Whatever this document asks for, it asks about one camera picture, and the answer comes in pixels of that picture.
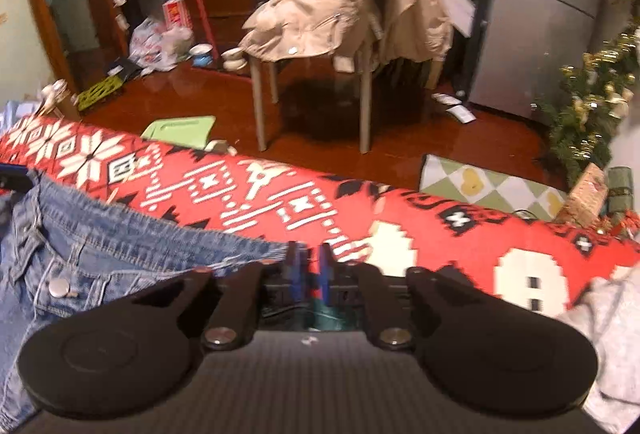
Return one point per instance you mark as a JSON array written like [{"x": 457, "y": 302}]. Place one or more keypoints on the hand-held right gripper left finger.
[{"x": 301, "y": 274}]

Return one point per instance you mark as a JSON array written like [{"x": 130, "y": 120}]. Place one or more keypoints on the small Christmas tree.
[{"x": 585, "y": 114}]

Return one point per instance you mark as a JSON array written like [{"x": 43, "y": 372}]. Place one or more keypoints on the grey chair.
[{"x": 366, "y": 114}]

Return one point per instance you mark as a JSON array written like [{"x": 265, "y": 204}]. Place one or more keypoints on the blue denim shorts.
[{"x": 125, "y": 259}]

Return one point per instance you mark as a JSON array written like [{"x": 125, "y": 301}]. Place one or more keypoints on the red broom stick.
[{"x": 206, "y": 19}]

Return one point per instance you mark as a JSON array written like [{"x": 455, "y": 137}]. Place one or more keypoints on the diamond patterned floor mat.
[{"x": 490, "y": 186}]

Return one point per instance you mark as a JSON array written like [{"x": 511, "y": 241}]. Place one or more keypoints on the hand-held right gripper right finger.
[{"x": 325, "y": 279}]

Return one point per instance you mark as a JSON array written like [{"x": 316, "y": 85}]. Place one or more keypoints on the wooden door frame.
[{"x": 40, "y": 4}]

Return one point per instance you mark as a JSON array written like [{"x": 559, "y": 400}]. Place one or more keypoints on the white pet bowl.
[{"x": 233, "y": 60}]

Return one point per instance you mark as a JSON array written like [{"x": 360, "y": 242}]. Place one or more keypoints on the red white box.
[{"x": 176, "y": 13}]

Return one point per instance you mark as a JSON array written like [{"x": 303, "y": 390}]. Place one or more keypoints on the green gift box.
[{"x": 620, "y": 189}]

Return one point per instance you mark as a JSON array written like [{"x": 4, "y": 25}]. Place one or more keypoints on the grey refrigerator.
[{"x": 540, "y": 14}]

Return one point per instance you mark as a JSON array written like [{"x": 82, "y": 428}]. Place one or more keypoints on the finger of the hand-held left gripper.
[{"x": 15, "y": 179}]

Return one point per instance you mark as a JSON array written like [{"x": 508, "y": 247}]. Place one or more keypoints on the light green board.
[{"x": 180, "y": 131}]

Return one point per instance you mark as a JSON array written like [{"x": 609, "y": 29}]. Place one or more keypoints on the white plastic bags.
[{"x": 157, "y": 44}]

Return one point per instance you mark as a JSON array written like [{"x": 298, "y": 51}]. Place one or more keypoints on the blue pet bowl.
[{"x": 201, "y": 56}]

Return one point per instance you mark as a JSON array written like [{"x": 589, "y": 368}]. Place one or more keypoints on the black desk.
[{"x": 480, "y": 14}]

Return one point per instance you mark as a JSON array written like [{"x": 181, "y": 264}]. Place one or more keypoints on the brown patterned gift box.
[{"x": 585, "y": 194}]

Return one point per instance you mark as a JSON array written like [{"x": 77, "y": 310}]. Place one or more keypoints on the red patterned blanket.
[{"x": 400, "y": 214}]

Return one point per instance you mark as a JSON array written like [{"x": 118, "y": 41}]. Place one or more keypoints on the grey cloth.
[{"x": 610, "y": 344}]

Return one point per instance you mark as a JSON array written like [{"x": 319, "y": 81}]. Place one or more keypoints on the wooden drawer cabinet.
[{"x": 225, "y": 9}]

